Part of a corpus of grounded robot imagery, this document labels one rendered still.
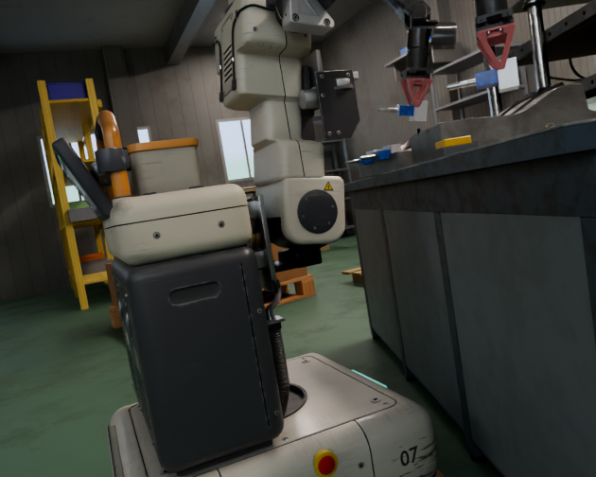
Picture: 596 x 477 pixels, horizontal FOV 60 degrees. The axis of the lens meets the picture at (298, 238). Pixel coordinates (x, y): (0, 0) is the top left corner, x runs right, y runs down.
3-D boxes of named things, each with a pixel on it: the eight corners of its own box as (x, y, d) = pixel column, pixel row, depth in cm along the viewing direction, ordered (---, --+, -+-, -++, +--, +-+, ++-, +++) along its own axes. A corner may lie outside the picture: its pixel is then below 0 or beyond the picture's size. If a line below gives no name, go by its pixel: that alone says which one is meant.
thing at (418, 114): (378, 119, 142) (380, 98, 141) (376, 119, 147) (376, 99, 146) (426, 120, 143) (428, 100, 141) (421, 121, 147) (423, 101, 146)
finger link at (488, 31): (517, 69, 102) (512, 21, 101) (520, 62, 95) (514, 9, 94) (482, 78, 104) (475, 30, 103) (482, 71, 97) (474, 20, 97)
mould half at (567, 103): (444, 159, 128) (436, 104, 127) (413, 167, 153) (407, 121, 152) (637, 128, 130) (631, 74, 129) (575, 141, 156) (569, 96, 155)
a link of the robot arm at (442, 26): (413, 29, 149) (413, 4, 142) (455, 27, 146) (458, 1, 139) (411, 60, 144) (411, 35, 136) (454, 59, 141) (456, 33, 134)
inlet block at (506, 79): (447, 99, 102) (444, 72, 102) (449, 102, 107) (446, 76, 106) (519, 85, 98) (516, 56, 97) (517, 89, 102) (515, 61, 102)
